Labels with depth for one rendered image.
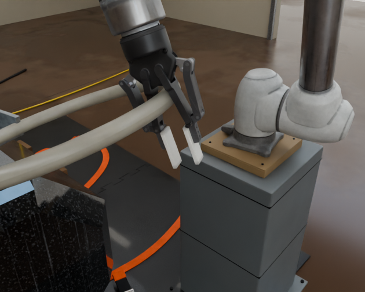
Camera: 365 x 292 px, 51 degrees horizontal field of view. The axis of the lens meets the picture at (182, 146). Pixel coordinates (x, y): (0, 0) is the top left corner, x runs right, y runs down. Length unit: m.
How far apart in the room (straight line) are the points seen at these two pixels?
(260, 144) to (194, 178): 0.28
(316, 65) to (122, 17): 0.71
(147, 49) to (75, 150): 0.19
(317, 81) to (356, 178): 1.78
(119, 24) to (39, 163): 0.23
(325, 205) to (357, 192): 0.28
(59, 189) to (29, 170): 0.84
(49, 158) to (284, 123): 0.92
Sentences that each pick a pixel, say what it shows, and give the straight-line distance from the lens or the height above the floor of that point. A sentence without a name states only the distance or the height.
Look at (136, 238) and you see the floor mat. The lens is 2.23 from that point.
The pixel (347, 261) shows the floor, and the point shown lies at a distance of 2.29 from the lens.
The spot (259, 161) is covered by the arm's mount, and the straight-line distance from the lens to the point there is 1.36.
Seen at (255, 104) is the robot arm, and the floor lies 1.02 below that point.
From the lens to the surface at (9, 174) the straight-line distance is 0.55.
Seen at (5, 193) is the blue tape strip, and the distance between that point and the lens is 1.28.
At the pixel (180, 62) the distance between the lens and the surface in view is 0.62.
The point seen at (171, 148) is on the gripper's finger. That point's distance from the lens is 0.67.
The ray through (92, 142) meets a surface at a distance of 0.53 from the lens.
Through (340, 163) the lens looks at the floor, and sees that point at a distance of 3.06.
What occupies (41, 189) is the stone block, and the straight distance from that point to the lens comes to 1.32.
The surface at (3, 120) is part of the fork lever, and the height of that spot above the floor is 1.15.
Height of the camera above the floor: 1.58
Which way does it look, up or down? 31 degrees down
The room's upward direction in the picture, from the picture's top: straight up
